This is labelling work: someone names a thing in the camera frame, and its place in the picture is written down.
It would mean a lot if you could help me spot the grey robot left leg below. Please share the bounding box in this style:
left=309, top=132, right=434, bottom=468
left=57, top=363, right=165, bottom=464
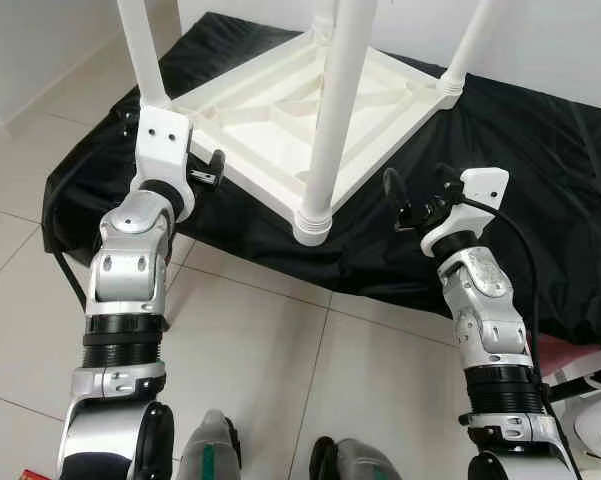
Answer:
left=175, top=410, right=243, bottom=480

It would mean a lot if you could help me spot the grey robot right leg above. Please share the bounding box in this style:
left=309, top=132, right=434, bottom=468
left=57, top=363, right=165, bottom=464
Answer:
left=310, top=435, right=401, bottom=480

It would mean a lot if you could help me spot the grey robot leg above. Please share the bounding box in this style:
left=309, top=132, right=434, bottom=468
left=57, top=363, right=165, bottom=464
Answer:
left=175, top=410, right=243, bottom=480
left=310, top=435, right=401, bottom=480

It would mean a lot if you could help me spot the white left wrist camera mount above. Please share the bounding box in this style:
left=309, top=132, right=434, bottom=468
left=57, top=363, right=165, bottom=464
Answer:
left=133, top=105, right=193, bottom=201

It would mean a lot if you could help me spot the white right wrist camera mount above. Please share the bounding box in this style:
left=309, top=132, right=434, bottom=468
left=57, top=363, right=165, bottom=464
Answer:
left=420, top=167, right=511, bottom=256

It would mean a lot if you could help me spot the black table cloth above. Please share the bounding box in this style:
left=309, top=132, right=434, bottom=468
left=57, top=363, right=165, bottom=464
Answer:
left=42, top=12, right=601, bottom=351

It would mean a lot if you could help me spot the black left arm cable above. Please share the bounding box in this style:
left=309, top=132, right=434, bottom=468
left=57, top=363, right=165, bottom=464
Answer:
left=40, top=108, right=141, bottom=313

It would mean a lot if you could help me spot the white plastic children table top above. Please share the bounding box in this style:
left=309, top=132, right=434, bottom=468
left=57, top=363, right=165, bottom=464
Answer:
left=140, top=25, right=466, bottom=247

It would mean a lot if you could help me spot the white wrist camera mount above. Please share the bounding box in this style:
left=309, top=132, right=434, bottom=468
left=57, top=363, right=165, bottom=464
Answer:
left=420, top=167, right=511, bottom=256
left=133, top=105, right=193, bottom=201

